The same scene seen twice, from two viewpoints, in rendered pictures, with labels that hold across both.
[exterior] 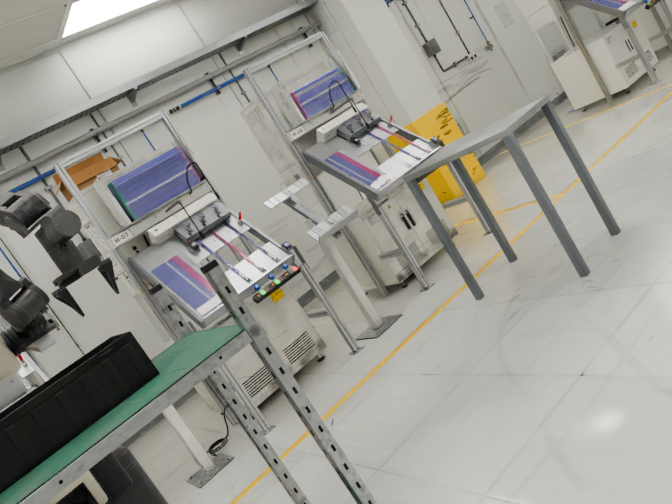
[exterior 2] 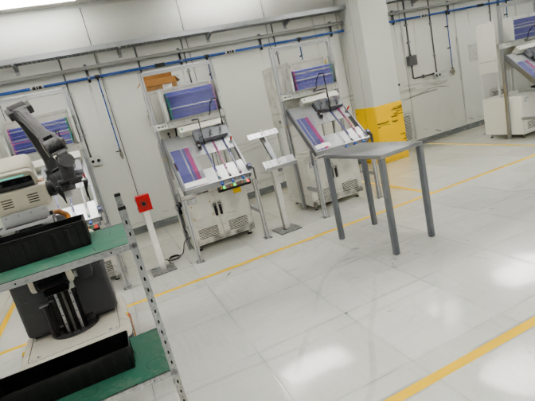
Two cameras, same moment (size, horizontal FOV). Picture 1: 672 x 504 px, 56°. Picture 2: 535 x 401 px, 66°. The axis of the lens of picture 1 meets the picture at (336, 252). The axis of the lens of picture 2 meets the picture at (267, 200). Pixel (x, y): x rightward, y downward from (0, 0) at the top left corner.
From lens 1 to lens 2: 0.69 m
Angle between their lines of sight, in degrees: 12
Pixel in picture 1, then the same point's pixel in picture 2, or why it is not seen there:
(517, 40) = (474, 72)
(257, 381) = (208, 232)
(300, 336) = (242, 216)
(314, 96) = (306, 78)
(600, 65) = (513, 113)
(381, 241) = (312, 179)
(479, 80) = (435, 91)
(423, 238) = (339, 185)
